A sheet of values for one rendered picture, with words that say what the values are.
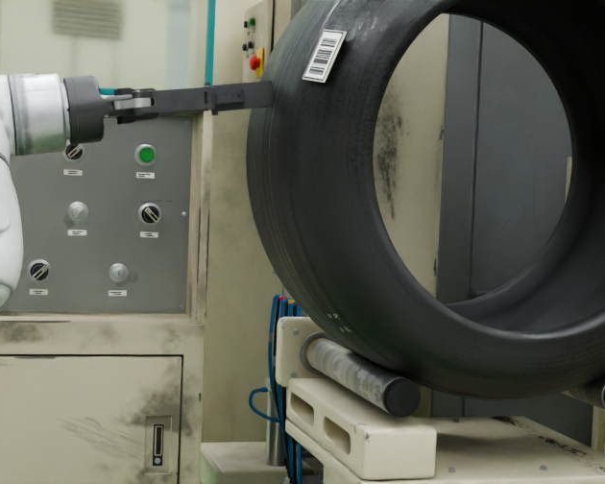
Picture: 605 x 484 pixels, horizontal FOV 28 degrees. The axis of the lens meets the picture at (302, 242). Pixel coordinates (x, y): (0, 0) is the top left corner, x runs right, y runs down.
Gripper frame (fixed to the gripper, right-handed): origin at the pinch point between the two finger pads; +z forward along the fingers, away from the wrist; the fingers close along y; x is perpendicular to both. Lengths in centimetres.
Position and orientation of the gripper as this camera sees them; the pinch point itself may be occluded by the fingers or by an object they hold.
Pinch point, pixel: (242, 96)
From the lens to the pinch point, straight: 140.8
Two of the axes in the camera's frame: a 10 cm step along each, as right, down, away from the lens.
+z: 9.6, -1.1, 2.5
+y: -2.6, -0.6, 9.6
